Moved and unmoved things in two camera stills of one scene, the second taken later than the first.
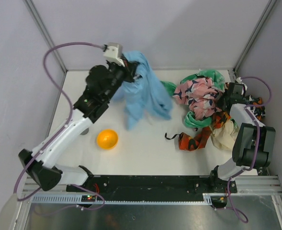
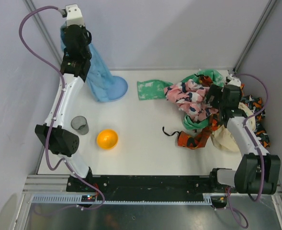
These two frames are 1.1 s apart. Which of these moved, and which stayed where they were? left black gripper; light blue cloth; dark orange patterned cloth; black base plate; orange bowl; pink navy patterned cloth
Moved: light blue cloth; pink navy patterned cloth; left black gripper
Stayed: black base plate; orange bowl; dark orange patterned cloth
